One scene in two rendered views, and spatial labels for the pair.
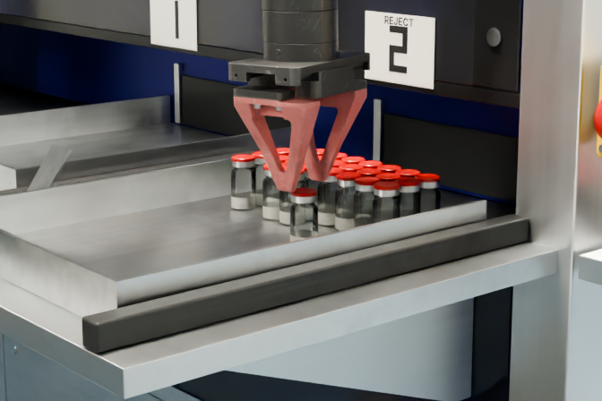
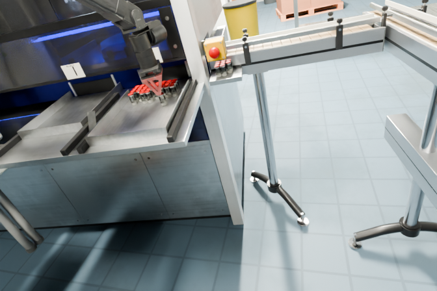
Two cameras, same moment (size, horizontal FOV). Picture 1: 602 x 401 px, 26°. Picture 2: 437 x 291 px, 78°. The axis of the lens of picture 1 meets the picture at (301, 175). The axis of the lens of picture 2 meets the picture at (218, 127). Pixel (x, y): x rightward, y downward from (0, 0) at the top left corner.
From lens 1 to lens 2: 0.45 m
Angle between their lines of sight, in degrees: 39
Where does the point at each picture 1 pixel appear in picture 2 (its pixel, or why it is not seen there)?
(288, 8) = (146, 56)
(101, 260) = (132, 128)
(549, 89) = (192, 52)
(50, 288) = (140, 138)
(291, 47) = (150, 64)
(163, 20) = (69, 72)
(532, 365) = (205, 105)
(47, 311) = (145, 142)
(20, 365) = (56, 171)
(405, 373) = not seen: hidden behind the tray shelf
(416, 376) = not seen: hidden behind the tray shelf
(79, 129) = (56, 108)
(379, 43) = not seen: hidden behind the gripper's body
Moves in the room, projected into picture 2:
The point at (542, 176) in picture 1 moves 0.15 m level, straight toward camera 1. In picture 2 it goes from (196, 70) to (216, 78)
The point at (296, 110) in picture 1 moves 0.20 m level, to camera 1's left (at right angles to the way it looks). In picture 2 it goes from (159, 76) to (103, 104)
